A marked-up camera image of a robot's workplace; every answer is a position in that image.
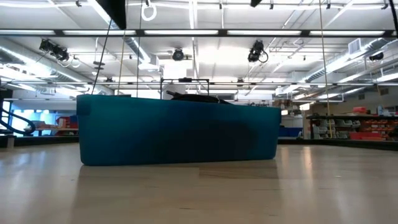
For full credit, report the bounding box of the blue plastic tray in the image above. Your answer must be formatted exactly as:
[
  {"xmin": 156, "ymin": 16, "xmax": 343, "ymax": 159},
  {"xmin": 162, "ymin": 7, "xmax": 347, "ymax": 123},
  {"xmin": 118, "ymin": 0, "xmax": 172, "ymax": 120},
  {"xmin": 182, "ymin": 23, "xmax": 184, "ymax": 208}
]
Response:
[{"xmin": 76, "ymin": 93, "xmax": 282, "ymax": 167}]

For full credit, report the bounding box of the black shelf unit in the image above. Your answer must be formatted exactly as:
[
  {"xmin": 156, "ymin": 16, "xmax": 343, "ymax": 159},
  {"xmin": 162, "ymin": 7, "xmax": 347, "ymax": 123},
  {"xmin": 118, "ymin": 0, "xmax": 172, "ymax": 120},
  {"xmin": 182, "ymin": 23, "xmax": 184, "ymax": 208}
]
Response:
[{"xmin": 306, "ymin": 105, "xmax": 398, "ymax": 142}]

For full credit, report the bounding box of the yellow hanging power cord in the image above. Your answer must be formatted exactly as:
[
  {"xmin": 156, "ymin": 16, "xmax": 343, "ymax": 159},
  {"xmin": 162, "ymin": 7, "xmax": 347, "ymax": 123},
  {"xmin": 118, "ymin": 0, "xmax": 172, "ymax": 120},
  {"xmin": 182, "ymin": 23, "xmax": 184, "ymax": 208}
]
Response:
[{"xmin": 318, "ymin": 0, "xmax": 333, "ymax": 139}]

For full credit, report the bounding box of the row of blue bins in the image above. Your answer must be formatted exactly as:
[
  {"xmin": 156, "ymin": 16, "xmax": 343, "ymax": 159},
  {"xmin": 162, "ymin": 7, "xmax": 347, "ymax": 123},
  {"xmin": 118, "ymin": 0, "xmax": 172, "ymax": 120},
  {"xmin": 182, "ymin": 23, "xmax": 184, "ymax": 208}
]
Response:
[{"xmin": 278, "ymin": 126, "xmax": 304, "ymax": 138}]

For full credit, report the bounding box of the white cable ring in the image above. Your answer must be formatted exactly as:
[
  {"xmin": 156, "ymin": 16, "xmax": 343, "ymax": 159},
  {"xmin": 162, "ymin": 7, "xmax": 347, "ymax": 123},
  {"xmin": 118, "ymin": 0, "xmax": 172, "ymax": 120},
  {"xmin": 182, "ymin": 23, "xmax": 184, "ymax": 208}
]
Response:
[{"xmin": 141, "ymin": 0, "xmax": 157, "ymax": 22}]

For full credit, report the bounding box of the thin black hanging cable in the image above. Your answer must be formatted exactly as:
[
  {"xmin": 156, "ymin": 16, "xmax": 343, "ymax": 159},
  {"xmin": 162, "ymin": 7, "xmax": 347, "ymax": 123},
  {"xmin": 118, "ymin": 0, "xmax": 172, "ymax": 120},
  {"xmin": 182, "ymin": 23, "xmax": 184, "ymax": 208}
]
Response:
[{"xmin": 91, "ymin": 20, "xmax": 113, "ymax": 95}]

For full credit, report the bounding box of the long black zip-tied cable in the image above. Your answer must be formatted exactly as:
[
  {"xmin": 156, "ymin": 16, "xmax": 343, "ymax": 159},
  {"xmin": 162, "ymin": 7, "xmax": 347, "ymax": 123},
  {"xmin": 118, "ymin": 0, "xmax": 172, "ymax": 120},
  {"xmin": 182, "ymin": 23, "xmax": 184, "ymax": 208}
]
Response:
[{"xmin": 165, "ymin": 90, "xmax": 233, "ymax": 105}]

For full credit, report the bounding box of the black cable conduit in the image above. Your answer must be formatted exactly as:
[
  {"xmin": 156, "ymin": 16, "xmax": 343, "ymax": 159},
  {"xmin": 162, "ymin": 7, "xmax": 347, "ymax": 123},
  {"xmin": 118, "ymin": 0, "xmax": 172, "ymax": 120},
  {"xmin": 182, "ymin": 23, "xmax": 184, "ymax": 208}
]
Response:
[
  {"xmin": 388, "ymin": 0, "xmax": 398, "ymax": 30},
  {"xmin": 0, "ymin": 106, "xmax": 37, "ymax": 136}
]

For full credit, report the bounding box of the black overhead camera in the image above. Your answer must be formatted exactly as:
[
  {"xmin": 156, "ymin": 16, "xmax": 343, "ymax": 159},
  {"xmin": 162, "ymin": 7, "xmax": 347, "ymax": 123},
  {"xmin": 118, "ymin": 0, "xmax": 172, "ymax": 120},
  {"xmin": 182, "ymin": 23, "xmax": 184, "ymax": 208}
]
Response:
[
  {"xmin": 172, "ymin": 48, "xmax": 185, "ymax": 62},
  {"xmin": 248, "ymin": 39, "xmax": 269, "ymax": 63},
  {"xmin": 39, "ymin": 39, "xmax": 70, "ymax": 62}
]

